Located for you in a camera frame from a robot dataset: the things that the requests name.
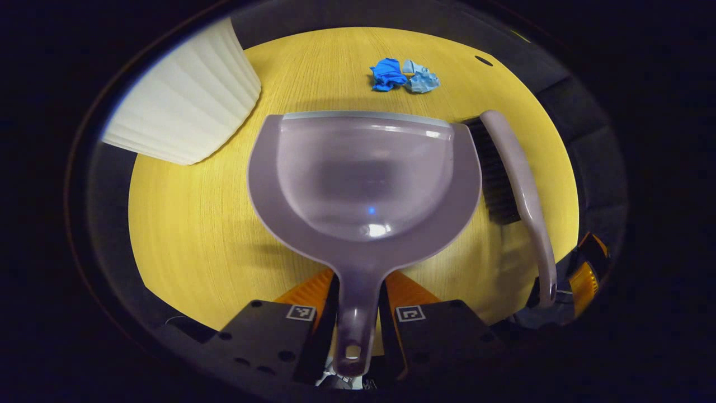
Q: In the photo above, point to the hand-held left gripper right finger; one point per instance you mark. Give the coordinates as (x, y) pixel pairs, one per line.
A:
(387, 336)

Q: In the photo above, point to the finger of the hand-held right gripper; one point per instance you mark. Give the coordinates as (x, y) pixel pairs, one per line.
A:
(583, 285)
(594, 251)

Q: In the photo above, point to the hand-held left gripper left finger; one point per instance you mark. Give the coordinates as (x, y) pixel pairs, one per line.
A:
(326, 330)

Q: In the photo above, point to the small lilac broom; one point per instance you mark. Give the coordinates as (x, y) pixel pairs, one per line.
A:
(523, 173)

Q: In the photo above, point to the lilac dustpan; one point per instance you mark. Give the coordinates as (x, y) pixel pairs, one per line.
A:
(363, 179)

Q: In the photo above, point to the light blue paper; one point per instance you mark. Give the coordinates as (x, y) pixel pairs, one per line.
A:
(422, 81)

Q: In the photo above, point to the dark blue paper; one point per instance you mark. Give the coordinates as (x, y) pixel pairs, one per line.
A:
(387, 74)

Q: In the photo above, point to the white ribbed garbage bin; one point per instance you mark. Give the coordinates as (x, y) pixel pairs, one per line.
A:
(184, 106)

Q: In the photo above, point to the yellow wooden desktop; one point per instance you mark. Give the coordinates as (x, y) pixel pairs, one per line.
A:
(190, 235)

